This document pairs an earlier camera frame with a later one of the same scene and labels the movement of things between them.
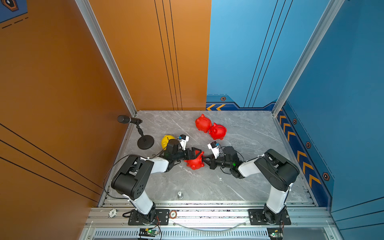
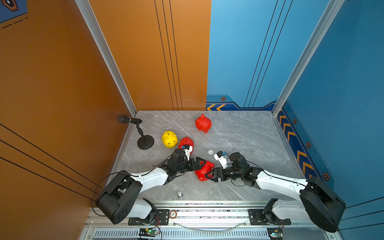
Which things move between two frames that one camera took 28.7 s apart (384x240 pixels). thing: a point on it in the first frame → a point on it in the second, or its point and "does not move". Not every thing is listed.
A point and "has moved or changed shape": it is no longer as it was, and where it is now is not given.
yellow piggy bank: [165, 140] has moved or changed shape
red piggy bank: [203, 123] does not move
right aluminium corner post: [330, 11] does not move
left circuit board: [147, 232] does not move
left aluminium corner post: [89, 18] does not move
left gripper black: [192, 153] → [197, 163]
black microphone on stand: [144, 142] does not move
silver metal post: [180, 195] does not move
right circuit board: [275, 233] does not move
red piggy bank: [218, 131] → [201, 172]
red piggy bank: [196, 162] has moved or changed shape
